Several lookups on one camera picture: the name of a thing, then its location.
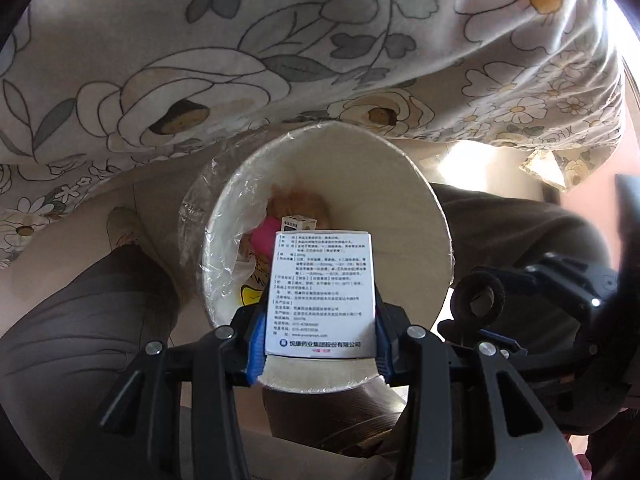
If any yellow printed wrapper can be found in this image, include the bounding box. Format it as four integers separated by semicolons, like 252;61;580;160
239;250;273;308

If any floral bedsheet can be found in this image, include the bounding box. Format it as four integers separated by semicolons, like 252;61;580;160
0;0;626;271

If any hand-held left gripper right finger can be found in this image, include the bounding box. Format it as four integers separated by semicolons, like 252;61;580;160
372;292;576;480

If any black foam cylinder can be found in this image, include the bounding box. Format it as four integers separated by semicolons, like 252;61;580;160
451;269;507;325

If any person's leg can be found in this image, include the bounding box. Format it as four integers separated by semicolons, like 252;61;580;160
0;245;201;480
430;185;623;311

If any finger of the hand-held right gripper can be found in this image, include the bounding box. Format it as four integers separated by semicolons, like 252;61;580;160
437;321;586;368
475;264;591;306

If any white medicine box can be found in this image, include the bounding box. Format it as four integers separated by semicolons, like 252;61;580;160
263;231;378;360

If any cream round waste bin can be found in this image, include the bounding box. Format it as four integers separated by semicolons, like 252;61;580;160
177;121;457;393

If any person's left leg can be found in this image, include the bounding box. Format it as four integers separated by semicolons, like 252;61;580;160
0;245;201;480

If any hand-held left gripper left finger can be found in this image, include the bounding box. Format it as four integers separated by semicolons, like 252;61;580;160
60;305;266;480

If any person's right leg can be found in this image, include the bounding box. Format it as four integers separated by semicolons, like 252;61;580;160
430;185;623;311

